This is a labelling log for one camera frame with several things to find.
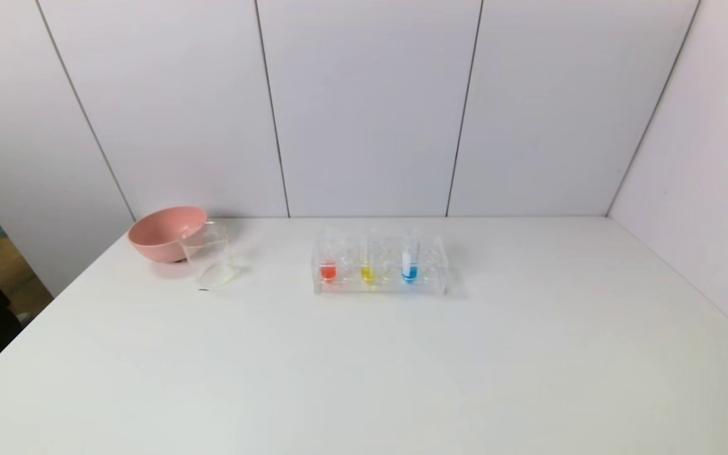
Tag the test tube with red pigment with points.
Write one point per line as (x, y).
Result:
(328, 272)

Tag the test tube with yellow pigment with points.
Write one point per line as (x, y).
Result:
(368, 273)

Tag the test tube with blue pigment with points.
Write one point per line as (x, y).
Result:
(409, 272)

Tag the clear acrylic test tube rack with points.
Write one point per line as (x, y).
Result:
(430, 281)

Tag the clear glass beaker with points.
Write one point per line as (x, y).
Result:
(215, 273)

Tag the pink plastic bowl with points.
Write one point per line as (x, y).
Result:
(162, 237)

